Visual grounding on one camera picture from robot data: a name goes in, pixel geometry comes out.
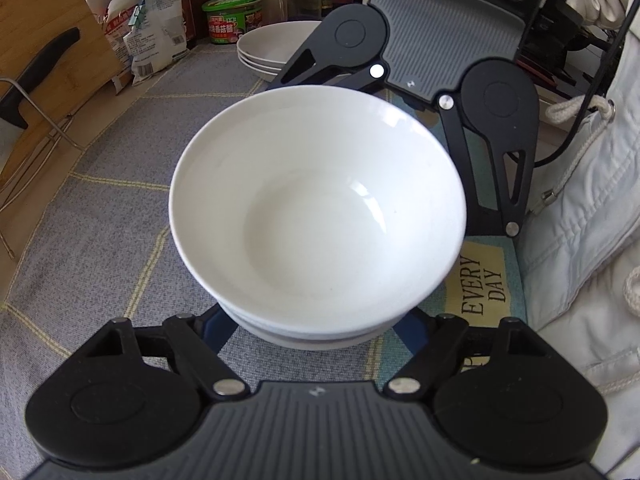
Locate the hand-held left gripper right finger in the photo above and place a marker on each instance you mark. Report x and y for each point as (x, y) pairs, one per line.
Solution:
(412, 332)

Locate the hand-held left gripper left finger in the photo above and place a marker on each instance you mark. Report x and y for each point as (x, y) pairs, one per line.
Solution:
(215, 332)

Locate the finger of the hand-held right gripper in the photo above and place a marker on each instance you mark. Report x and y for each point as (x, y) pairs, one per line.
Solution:
(360, 77)
(492, 185)

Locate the plain white bowl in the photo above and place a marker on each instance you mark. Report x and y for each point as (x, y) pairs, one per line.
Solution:
(310, 200)

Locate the person's white jacket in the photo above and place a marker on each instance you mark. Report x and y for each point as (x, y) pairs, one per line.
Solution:
(590, 235)

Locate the yellow lid jar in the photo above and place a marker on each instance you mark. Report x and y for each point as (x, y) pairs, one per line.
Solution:
(274, 7)

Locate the green round tin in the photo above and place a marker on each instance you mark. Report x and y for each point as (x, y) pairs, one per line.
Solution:
(230, 22)

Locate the grey checked table mat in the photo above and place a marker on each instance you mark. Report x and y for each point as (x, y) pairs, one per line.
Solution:
(125, 170)

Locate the dark brown packet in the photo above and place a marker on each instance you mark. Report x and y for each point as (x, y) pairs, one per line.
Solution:
(187, 5)

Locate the white snack bag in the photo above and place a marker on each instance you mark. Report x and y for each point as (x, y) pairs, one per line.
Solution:
(155, 30)

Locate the red printed white bag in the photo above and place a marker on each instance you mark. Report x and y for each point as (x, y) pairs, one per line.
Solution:
(117, 40)

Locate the wooden cutting board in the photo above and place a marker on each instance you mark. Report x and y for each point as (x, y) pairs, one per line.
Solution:
(45, 10)

